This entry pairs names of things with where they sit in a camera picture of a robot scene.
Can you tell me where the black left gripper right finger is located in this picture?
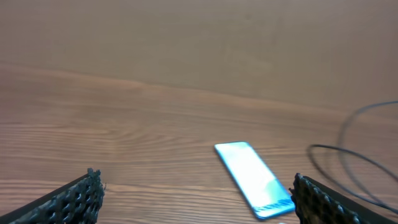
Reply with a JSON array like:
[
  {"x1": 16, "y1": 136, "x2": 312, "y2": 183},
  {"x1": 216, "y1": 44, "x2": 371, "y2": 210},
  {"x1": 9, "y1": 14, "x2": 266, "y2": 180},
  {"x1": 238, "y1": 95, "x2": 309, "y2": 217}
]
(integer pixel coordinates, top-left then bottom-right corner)
[{"x1": 289, "y1": 173, "x2": 397, "y2": 224}]

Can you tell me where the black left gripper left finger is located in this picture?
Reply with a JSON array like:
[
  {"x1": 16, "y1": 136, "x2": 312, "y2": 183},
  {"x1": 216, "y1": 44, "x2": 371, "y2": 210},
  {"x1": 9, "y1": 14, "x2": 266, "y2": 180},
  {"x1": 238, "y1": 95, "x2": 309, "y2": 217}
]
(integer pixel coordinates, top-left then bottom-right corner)
[{"x1": 1, "y1": 168, "x2": 105, "y2": 224}]

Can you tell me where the blue Galaxy smartphone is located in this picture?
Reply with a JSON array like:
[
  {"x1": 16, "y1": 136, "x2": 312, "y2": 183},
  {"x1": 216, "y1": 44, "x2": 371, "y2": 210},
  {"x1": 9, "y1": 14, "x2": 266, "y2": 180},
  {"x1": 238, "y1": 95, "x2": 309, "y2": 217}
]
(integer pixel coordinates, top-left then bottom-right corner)
[{"x1": 215, "y1": 142, "x2": 295, "y2": 220}]

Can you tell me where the black USB charging cable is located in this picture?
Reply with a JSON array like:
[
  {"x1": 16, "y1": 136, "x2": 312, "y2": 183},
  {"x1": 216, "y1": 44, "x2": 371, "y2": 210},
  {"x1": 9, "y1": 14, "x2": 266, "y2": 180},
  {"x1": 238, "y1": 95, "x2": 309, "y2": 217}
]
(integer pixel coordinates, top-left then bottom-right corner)
[{"x1": 307, "y1": 100, "x2": 398, "y2": 215}]

